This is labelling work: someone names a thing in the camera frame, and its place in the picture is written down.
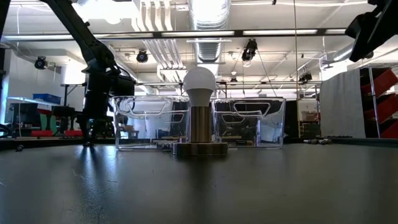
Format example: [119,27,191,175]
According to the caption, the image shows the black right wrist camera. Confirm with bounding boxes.
[345,12,374,40]

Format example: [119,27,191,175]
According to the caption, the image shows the brass lamp base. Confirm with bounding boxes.
[172,105,229,157]

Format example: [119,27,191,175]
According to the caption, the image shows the white table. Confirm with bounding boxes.
[6,96,63,108]

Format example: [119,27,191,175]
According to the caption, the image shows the white ceiling pipes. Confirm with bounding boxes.
[132,0,187,70]

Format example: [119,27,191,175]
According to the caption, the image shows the overhead frame bar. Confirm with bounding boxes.
[0,28,351,40]

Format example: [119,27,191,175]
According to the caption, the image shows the thin hanging cord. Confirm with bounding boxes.
[294,0,299,138]

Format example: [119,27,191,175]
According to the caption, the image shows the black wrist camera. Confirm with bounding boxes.
[110,74,137,97]
[345,12,374,40]

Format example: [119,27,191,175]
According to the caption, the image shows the blue crate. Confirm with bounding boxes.
[32,93,62,105]

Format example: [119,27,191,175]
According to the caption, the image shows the white light bulb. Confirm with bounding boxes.
[182,66,217,108]

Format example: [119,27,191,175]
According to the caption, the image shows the black table mat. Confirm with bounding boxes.
[0,138,398,224]

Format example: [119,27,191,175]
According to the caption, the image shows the silver ribbed ventilation duct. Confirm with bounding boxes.
[188,0,232,63]

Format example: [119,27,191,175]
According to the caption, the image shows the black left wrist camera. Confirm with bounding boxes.
[110,74,137,97]

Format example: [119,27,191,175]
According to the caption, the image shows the white curtain partition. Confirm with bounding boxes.
[320,68,366,139]

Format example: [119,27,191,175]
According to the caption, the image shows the clear plastic bin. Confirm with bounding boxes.
[113,95,191,152]
[210,96,286,149]

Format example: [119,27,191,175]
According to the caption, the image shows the grey ceiling duct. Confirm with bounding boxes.
[332,37,355,62]

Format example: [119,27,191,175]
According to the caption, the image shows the red cushion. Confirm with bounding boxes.
[30,129,55,138]
[63,129,85,138]

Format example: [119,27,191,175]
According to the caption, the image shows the shelf with red bins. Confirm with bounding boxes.
[359,63,398,139]

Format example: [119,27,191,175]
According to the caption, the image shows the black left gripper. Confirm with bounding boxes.
[80,61,119,147]

